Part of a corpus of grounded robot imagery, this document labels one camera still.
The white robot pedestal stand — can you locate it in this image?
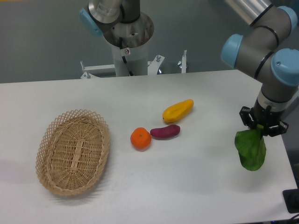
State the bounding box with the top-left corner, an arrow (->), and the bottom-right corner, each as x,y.
79,11 -> 190,79

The green leafy vegetable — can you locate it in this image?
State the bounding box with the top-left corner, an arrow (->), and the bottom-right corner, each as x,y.
234,125 -> 266,171

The black device at table corner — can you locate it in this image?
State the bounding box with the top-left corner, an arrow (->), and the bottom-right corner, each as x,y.
283,189 -> 299,214

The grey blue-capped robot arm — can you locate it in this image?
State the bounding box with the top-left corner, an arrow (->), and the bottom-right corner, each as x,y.
79,0 -> 299,137

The orange mandarin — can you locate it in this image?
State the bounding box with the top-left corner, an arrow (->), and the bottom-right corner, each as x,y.
130,127 -> 151,151

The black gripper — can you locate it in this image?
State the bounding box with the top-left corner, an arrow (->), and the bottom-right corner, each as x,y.
239,99 -> 289,137

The purple sweet potato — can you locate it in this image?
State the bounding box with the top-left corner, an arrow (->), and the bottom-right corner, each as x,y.
150,125 -> 181,140

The woven wicker basket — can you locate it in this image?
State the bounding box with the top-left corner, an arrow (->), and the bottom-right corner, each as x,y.
36,109 -> 110,196

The black cable on pedestal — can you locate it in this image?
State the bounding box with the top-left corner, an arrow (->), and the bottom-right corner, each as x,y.
118,36 -> 135,77

